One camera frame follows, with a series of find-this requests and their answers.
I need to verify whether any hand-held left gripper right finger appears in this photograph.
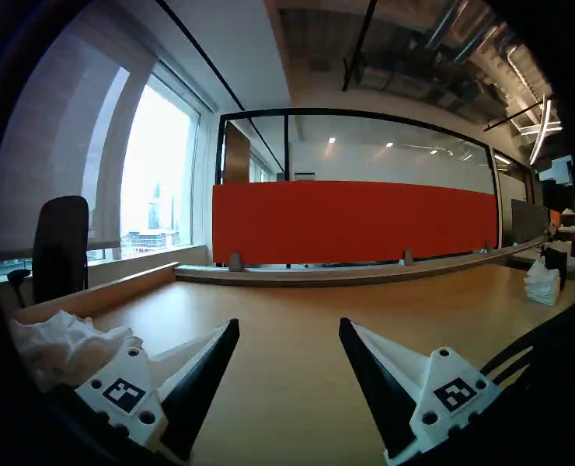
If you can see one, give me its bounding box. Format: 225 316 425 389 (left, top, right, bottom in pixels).
339 317 504 464

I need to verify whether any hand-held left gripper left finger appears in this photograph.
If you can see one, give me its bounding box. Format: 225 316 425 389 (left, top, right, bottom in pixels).
73 318 241 463

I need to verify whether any heap of white towels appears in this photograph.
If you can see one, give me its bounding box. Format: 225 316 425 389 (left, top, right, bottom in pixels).
9 309 145 393

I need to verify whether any stack of white towels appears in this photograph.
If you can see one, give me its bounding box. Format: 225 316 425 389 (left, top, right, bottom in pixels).
523 258 562 307

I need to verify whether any black office chair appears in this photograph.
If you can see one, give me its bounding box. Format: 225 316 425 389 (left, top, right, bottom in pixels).
6 195 90 309

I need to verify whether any red desk screen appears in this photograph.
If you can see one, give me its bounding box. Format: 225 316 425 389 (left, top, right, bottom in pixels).
211 180 500 271

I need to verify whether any black cable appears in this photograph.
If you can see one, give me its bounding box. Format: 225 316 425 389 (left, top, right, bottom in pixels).
479 325 551 381

